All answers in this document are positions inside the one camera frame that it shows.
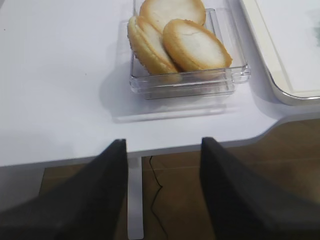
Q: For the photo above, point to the white paper tray liner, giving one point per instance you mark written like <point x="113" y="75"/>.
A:
<point x="294" y="27"/>

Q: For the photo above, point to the bun half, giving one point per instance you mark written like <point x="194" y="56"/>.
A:
<point x="160" y="12"/>
<point x="194" y="48"/>
<point x="147" y="45"/>

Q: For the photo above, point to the near left bun half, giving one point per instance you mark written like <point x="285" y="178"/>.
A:
<point x="147" y="45"/>

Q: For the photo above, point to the white table leg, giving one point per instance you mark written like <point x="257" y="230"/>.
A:
<point x="135" y="225"/>

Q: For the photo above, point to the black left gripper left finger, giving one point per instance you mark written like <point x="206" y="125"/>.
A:
<point x="85" y="207"/>

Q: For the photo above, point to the white serving tray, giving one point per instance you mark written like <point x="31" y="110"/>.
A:
<point x="276" y="73"/>

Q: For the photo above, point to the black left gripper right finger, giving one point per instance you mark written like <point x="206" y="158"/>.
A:
<point x="243" y="205"/>

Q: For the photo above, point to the near right bun half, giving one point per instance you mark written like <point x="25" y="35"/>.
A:
<point x="194" y="48"/>

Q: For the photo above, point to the far bun half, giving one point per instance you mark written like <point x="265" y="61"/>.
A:
<point x="160" y="12"/>

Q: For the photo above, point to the clear bun container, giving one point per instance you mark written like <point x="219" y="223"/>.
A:
<point x="220" y="20"/>

